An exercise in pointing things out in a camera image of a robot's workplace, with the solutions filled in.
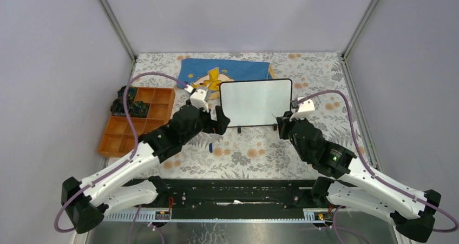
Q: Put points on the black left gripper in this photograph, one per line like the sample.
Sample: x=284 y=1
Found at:
x=219 y=126

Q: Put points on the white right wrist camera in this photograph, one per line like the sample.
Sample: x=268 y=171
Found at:
x=305 y=108

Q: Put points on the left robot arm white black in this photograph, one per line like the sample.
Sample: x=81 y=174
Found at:
x=87 y=201

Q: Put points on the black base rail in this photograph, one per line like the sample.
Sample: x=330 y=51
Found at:
x=188 y=198

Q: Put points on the right aluminium frame post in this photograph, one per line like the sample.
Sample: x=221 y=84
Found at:
x=360 y=28

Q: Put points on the orange compartment tray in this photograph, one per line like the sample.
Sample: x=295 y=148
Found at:
x=118 y=138

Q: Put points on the left aluminium frame post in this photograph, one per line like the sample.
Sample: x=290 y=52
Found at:
x=117 y=28

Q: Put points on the floral tablecloth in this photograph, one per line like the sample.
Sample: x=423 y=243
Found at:
x=258 y=152

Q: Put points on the blue pikachu cloth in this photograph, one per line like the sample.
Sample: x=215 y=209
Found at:
x=210 y=73

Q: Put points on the black framed whiteboard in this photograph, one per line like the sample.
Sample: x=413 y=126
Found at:
x=251 y=103

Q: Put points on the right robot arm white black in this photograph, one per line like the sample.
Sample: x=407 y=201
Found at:
x=346 y=180

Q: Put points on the dark green scrunchie right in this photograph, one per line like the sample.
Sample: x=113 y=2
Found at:
x=138 y=109

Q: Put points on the aluminium frame post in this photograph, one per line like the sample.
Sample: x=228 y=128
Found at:
x=360 y=28
x=117 y=28

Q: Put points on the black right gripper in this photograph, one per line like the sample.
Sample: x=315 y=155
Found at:
x=283 y=123

